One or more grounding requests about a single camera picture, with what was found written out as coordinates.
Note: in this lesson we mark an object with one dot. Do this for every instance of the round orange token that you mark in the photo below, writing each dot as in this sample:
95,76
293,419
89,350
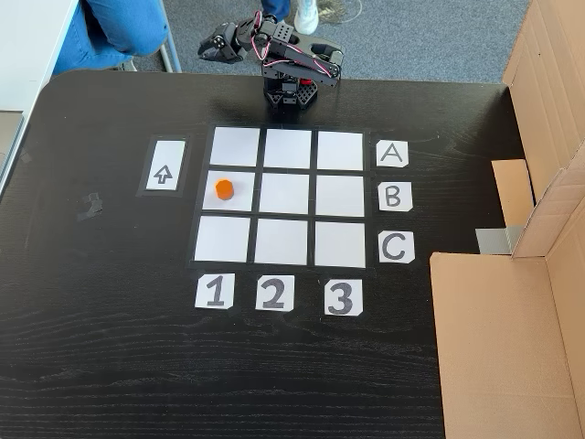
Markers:
224,189

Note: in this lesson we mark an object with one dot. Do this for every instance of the paper sheet number 2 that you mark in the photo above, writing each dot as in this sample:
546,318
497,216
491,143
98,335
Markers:
274,292

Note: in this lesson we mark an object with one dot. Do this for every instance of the paper sheet number 3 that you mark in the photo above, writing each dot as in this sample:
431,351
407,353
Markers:
343,297

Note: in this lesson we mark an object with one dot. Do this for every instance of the brown cardboard box wall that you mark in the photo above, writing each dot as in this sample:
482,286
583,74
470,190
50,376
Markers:
493,343
548,68

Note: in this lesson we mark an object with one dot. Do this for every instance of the person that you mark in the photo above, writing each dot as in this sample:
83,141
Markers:
305,18
114,27

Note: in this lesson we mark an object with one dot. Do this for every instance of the white nine-square paper grid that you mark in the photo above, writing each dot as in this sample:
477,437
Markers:
288,194

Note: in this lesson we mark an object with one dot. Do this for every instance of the metal chair leg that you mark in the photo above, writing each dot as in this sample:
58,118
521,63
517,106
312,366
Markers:
169,55

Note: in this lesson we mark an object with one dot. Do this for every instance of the paper sheet number 1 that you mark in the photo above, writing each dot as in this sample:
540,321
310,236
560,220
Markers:
215,291

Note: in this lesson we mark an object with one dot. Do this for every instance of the paper sheet letter C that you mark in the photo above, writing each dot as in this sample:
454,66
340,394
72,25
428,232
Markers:
396,247

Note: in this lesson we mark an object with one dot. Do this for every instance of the paper sheet letter A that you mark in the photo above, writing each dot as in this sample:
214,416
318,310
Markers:
392,154

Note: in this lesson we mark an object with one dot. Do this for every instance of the paper sheet letter B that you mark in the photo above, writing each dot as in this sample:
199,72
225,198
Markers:
395,196

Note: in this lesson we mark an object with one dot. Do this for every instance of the white arrow paper sheet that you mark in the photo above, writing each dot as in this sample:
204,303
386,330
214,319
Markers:
165,155

